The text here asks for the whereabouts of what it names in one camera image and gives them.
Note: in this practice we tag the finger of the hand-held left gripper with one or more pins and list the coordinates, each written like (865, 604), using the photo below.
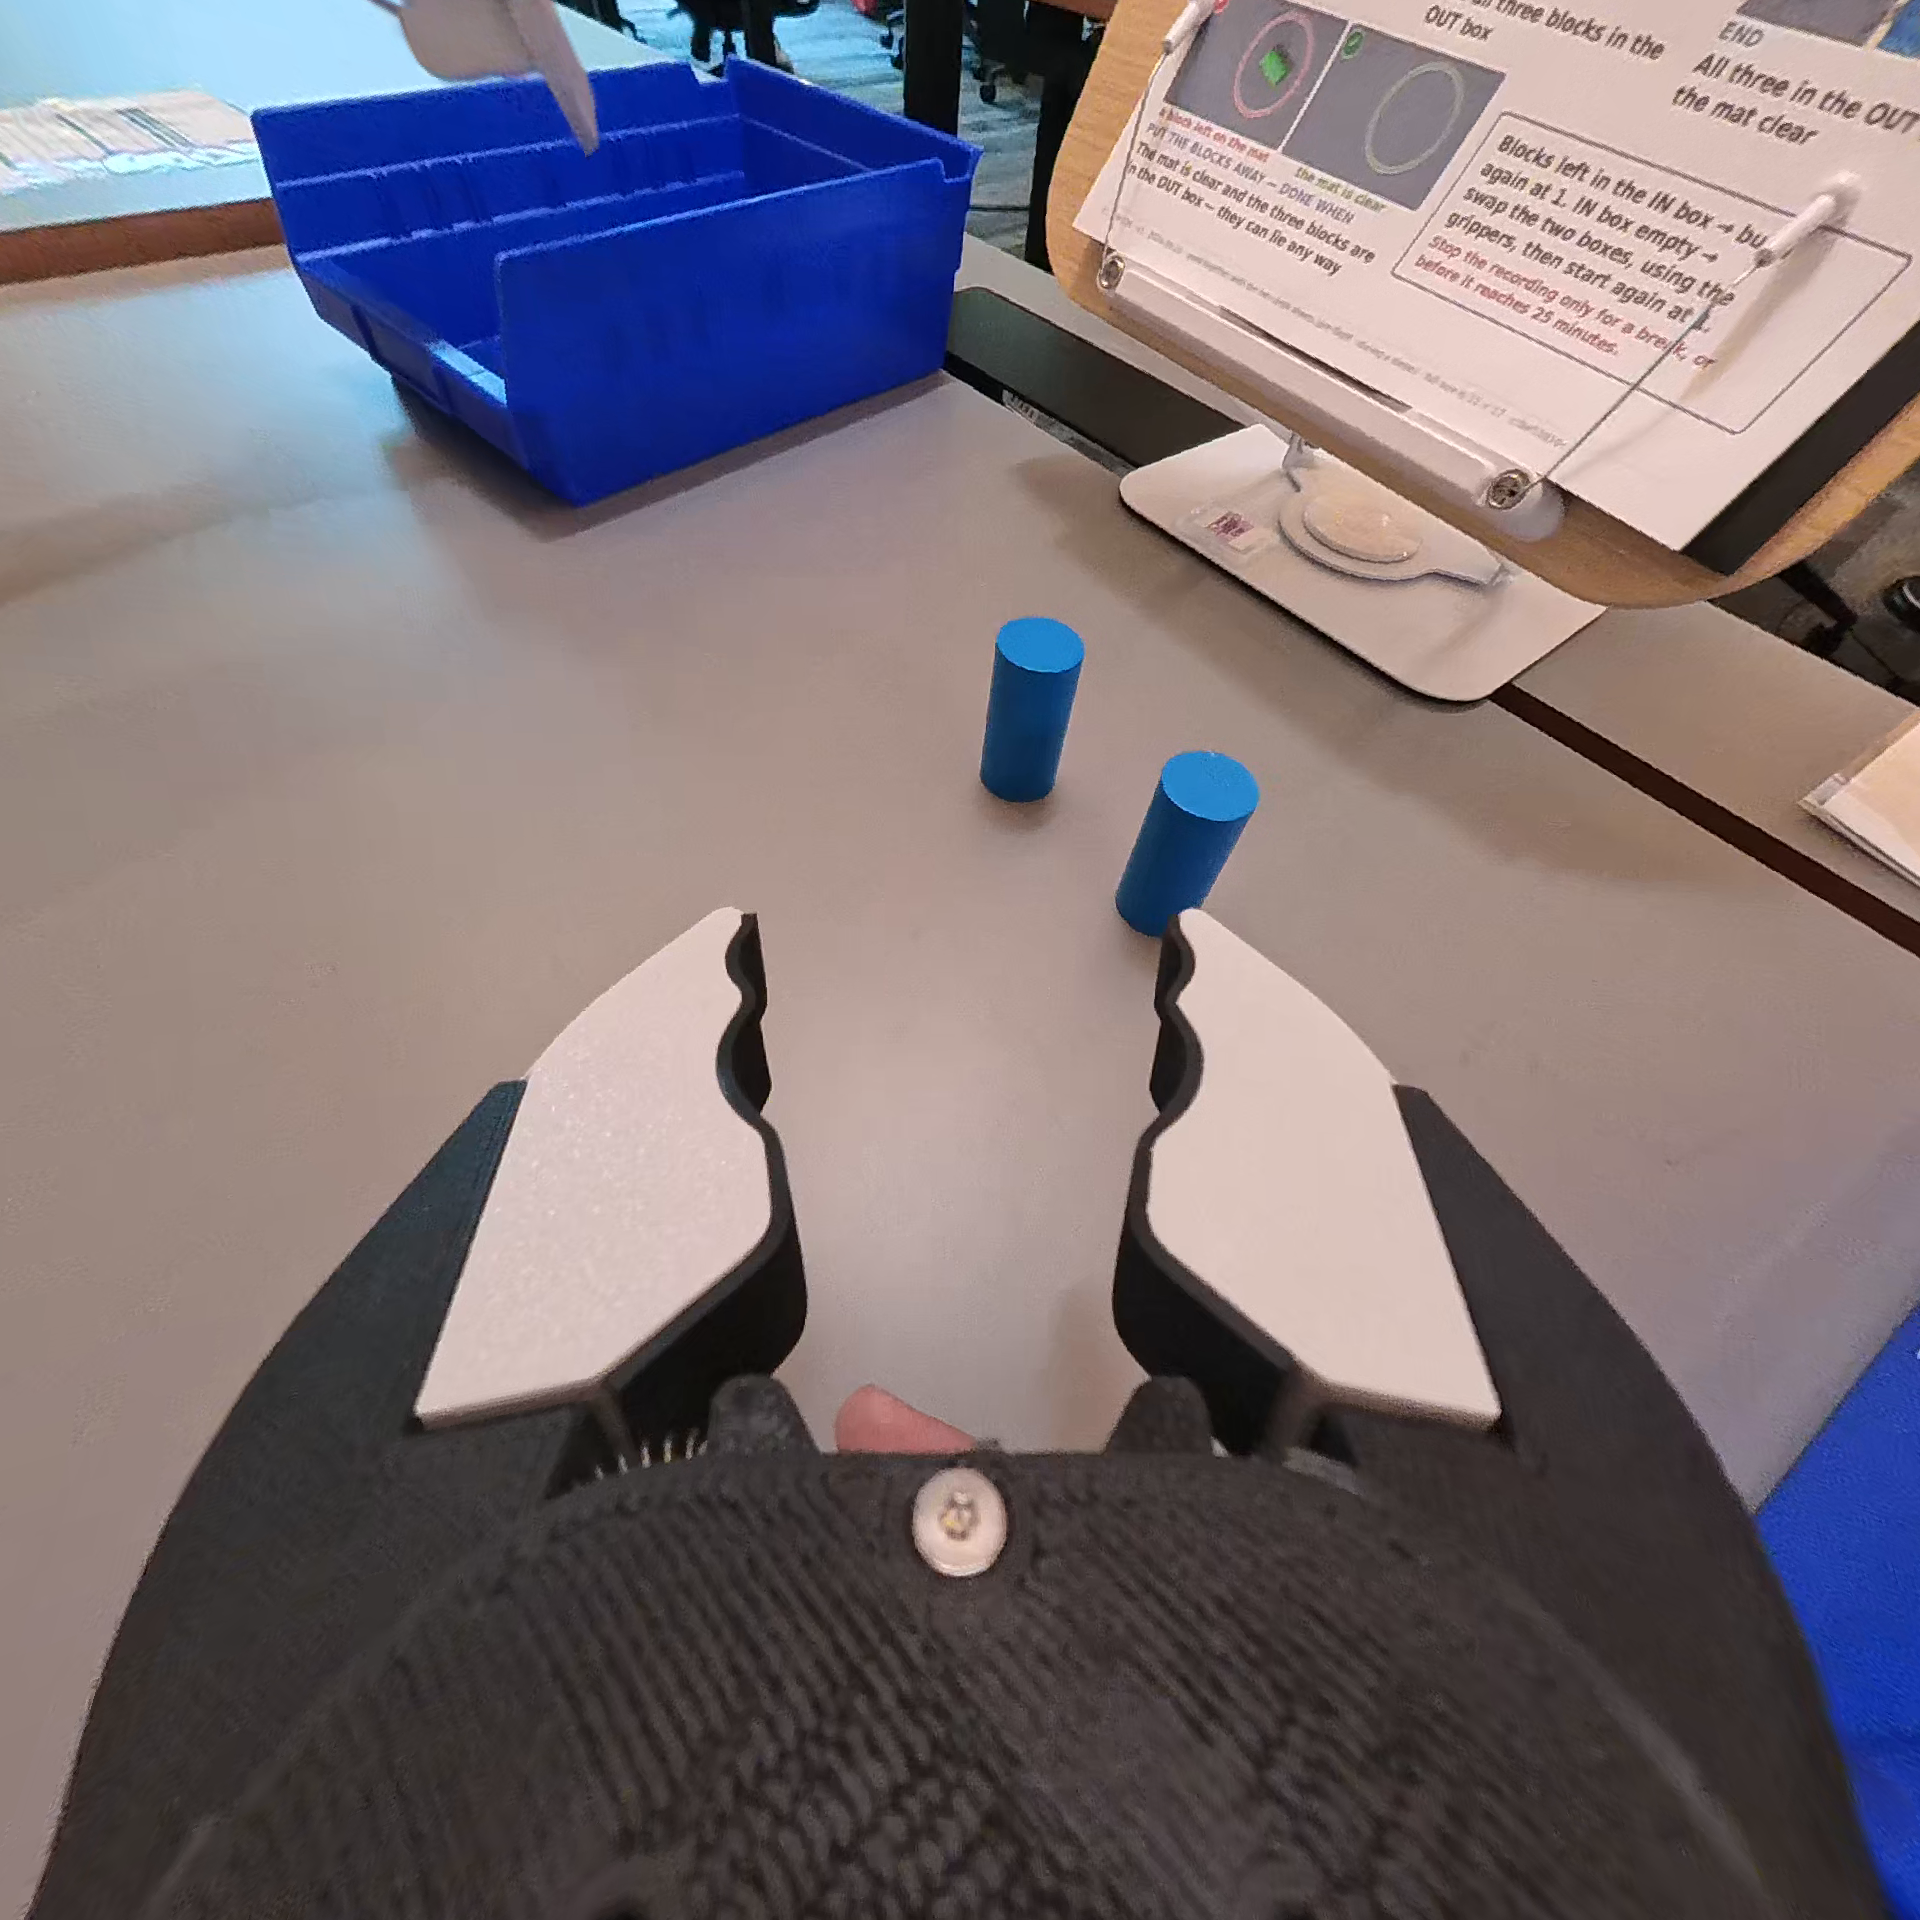
(555, 75)
(459, 38)

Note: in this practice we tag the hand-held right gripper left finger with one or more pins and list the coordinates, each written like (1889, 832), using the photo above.
(614, 1201)

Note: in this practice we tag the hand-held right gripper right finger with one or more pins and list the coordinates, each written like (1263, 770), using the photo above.
(1305, 1201)

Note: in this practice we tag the blue plastic bin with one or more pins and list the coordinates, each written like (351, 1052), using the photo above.
(720, 344)
(1852, 1575)

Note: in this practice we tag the blue wooden cylinder block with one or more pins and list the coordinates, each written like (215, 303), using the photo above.
(1185, 841)
(1033, 704)

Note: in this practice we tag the black office chair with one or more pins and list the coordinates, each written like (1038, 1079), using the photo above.
(743, 22)

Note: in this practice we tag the laminated paper sheet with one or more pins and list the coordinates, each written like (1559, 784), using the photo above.
(120, 142)

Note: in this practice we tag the black pole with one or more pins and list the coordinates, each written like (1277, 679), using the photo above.
(1069, 91)

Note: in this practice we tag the wooden board document stand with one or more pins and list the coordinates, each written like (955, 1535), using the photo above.
(1350, 615)

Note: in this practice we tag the stack of paper sheets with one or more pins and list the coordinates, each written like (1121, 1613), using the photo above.
(1883, 794)

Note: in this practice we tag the printed instruction sheet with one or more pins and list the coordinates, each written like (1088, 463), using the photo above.
(1574, 195)

